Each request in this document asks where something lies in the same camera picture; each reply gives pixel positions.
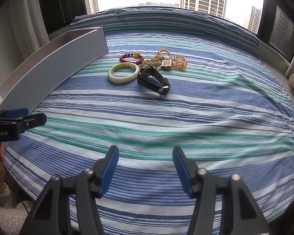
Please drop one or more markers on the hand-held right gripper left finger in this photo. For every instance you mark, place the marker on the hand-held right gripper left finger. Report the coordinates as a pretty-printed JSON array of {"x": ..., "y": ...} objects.
[{"x": 110, "y": 169}]

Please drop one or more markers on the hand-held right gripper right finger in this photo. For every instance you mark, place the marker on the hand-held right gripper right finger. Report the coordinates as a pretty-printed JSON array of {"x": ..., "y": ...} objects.
[{"x": 183, "y": 171}]

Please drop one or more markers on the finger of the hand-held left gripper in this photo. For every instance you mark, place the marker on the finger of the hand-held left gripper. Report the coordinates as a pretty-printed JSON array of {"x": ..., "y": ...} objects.
[
  {"x": 31, "y": 122},
  {"x": 14, "y": 113}
]

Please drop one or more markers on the long white cardboard box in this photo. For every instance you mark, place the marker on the long white cardboard box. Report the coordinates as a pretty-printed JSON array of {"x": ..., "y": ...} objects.
[{"x": 51, "y": 71}]

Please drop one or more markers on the blue green striped bed sheet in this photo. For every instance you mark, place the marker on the blue green striped bed sheet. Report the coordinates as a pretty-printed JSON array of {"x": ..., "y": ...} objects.
[{"x": 186, "y": 117}]

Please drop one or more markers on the white fluffy rug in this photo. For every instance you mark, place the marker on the white fluffy rug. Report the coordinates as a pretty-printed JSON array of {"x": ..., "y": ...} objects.
[{"x": 5, "y": 220}]

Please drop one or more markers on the pale green jade bangle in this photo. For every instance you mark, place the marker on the pale green jade bangle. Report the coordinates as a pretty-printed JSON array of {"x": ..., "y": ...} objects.
[{"x": 112, "y": 77}]

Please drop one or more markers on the blue striped pillow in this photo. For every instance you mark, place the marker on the blue striped pillow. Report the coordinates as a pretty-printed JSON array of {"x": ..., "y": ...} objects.
[{"x": 186, "y": 27}]

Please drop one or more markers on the slim high-rise building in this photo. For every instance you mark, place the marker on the slim high-rise building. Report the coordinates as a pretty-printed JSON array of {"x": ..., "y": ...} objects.
[{"x": 253, "y": 17}]

